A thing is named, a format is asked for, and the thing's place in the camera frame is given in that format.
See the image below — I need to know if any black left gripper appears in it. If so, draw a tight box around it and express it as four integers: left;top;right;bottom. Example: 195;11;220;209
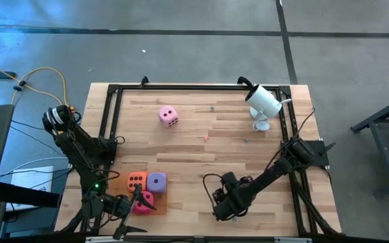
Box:
108;192;157;240

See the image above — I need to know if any red foam die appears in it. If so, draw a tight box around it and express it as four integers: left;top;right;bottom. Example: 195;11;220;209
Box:
132;190;155;215

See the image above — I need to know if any orange plastic tray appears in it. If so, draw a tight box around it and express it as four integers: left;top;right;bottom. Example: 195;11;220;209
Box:
108;171;168;217

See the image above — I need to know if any orange foam die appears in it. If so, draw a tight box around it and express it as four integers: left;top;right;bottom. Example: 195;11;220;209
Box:
126;171;148;193

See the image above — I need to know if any purple foam die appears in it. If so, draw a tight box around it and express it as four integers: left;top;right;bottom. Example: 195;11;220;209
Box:
146;171;168;194

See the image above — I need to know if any pink foam die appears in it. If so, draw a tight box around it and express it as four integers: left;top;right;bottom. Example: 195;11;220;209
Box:
158;105;180;128

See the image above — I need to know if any white paper sheet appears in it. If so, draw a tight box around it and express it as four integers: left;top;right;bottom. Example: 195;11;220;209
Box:
5;165;54;212

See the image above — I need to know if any black beam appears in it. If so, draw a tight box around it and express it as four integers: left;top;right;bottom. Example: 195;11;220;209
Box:
0;182;60;209

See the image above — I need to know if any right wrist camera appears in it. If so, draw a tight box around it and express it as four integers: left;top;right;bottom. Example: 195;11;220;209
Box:
221;171;243;190

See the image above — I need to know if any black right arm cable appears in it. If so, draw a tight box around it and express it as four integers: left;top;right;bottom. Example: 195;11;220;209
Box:
202;173;228;207

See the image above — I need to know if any silver bracket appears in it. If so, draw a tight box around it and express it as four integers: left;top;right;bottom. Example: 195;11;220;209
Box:
85;236;124;243
275;237;312;243

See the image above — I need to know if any black cable bundle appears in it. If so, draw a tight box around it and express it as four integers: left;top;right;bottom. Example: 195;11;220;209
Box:
59;202;96;234
287;165;340;236

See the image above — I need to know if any white camera on stand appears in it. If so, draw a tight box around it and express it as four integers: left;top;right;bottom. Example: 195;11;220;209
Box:
244;84;283;132

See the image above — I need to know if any white floor cable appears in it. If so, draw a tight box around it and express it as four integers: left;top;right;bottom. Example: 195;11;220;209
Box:
0;157;70;180

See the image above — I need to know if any black aluminium table frame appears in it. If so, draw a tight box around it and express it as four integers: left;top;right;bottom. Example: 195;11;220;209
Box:
79;82;342;237

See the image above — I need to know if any yellow floor cable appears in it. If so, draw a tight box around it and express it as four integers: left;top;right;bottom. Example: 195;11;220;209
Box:
0;57;76;116

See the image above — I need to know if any black cart frame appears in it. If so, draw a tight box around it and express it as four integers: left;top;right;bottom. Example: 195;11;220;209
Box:
351;92;389;196

